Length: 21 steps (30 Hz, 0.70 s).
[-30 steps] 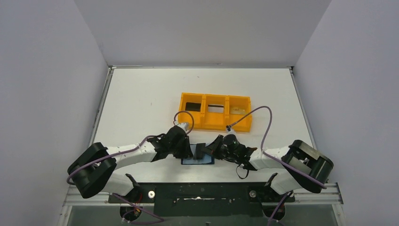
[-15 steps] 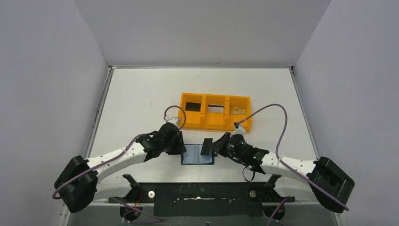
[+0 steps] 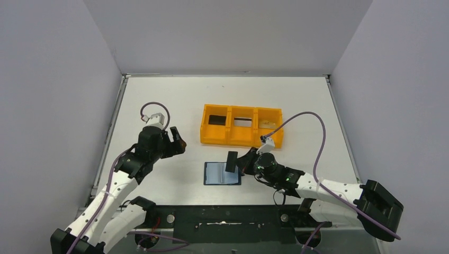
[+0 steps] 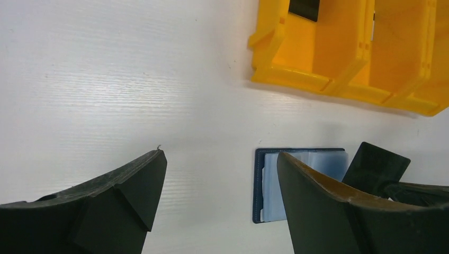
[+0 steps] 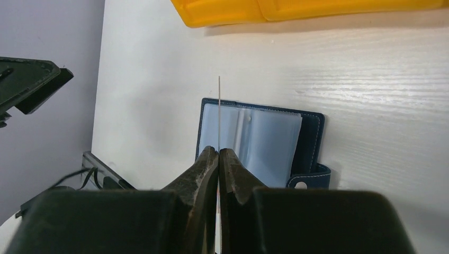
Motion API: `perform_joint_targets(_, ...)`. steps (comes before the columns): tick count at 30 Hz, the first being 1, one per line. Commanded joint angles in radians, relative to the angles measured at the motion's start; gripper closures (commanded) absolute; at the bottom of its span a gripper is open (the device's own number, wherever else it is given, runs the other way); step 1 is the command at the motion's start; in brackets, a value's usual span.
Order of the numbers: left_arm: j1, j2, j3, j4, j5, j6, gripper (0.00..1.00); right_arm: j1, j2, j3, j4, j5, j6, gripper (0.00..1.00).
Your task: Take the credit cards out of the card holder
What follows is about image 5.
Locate orange three-compartment tray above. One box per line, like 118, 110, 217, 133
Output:
172, 0, 448, 28

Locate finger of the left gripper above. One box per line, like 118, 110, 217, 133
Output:
1, 57, 74, 128

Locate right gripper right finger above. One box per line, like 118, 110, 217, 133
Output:
219, 149, 415, 253

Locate blue leather card holder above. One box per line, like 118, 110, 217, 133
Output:
196, 98, 331, 189

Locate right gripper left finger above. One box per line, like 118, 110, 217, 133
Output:
6, 146, 219, 253

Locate aluminium frame rail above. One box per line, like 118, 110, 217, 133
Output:
80, 151, 135, 191

